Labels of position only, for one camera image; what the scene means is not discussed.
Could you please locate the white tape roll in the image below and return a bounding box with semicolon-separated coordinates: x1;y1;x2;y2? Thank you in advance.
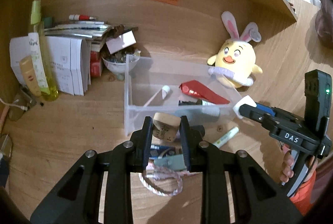
232;95;258;120

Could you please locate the white green lip balm tube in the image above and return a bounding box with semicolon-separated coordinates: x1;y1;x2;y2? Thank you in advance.
213;127;239;148

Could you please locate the dark green dropper bottle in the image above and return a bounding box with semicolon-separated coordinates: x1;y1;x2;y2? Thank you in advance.
178;99;215;106

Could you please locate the red foil packet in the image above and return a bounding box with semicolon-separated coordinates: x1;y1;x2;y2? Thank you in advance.
179;80;230;105

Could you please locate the pink white braided bracelet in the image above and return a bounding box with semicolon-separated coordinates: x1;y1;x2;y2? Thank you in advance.
138;164;184;198

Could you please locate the beige makeup sponge block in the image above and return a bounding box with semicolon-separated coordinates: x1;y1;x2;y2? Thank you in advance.
152;112;181;142

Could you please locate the pink cream tube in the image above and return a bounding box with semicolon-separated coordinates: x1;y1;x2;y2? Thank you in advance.
141;85;172;108

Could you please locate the teal washi tape roll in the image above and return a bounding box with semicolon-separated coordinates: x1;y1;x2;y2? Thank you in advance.
154;154;187;171

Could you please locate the blue Max razor box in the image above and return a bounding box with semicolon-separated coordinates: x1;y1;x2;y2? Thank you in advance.
150;144;176;160

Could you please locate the light blue bottle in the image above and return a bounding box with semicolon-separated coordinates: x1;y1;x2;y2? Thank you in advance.
174;107;220;117

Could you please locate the purple black spray bottle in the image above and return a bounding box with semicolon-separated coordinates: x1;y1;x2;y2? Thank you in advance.
191;125;205;138

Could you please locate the person right hand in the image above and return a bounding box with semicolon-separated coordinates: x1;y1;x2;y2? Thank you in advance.
279;145;318;183

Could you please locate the yellow chick plush toy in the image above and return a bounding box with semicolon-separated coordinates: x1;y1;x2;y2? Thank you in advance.
207;11;262;89

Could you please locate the clear plastic storage bin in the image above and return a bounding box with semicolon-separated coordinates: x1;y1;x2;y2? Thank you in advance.
124;57;241;136

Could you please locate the yellow green spray bottle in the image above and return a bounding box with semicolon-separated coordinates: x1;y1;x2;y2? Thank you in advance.
28;0;59;101

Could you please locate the white ceramic bowl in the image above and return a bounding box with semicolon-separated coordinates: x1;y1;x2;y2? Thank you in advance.
102;49;141;74

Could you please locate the red box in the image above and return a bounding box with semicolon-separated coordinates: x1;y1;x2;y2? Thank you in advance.
90;51;103;78

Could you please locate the beige sunscreen bottle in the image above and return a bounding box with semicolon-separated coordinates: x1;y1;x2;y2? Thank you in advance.
19;55;42;97

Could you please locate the white folded paper stack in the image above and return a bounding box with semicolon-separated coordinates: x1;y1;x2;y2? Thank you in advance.
10;36;91;96

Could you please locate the small white pink box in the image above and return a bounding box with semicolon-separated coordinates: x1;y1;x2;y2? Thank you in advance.
106;31;136;54

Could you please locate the stack of books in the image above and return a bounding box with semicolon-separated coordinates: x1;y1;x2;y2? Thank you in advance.
45;21;138;52

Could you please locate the red white marker pen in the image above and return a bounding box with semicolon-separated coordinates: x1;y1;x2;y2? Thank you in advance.
68;14;97;21

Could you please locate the white charging cable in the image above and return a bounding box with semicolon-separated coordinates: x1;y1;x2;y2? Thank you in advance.
0;97;28;111

